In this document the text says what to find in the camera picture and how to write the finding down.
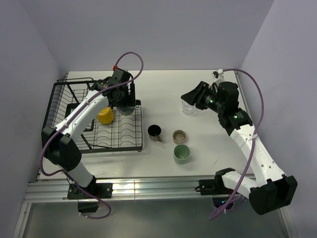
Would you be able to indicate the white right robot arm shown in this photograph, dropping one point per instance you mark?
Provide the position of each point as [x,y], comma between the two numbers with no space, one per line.
[272,188]

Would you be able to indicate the beige speckled cup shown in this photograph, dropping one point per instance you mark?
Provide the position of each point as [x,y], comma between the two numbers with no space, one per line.
[179,136]

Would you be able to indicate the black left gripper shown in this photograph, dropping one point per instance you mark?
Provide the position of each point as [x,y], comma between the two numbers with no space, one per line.
[129,100]

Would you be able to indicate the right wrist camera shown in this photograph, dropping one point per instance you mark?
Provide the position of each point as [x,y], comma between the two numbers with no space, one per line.
[218,76]

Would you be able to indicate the yellow mug black handle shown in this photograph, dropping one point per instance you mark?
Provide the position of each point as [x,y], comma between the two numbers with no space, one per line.
[105,116]

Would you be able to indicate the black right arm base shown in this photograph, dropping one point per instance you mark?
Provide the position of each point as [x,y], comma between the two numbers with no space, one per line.
[210,184]

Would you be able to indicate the aluminium mounting rail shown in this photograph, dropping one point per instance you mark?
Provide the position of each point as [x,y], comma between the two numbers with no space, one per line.
[56,190]

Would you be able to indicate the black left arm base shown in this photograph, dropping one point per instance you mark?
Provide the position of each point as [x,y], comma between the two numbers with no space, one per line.
[94,189]

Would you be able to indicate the brown mug black inside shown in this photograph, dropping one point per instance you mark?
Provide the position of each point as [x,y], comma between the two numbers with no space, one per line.
[154,132]

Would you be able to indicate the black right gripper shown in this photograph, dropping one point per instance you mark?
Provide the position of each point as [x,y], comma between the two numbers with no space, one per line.
[191,97]

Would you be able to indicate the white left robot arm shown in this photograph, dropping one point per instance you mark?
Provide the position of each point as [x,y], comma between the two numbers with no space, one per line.
[59,142]

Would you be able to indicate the grey-blue ceramic mug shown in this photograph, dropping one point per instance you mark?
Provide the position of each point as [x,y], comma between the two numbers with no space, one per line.
[125,110]

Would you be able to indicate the black box under rail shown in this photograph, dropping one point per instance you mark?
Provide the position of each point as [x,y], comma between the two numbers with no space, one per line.
[87,207]

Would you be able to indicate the light green cup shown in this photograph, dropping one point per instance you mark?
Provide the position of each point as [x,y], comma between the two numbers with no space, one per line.
[181,154]

